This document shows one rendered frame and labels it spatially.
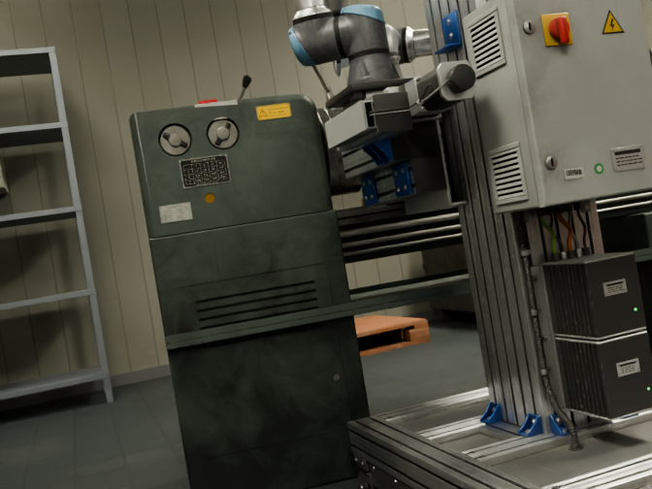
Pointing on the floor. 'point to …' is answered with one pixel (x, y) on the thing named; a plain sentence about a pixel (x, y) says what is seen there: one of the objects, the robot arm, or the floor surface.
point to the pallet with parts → (367, 326)
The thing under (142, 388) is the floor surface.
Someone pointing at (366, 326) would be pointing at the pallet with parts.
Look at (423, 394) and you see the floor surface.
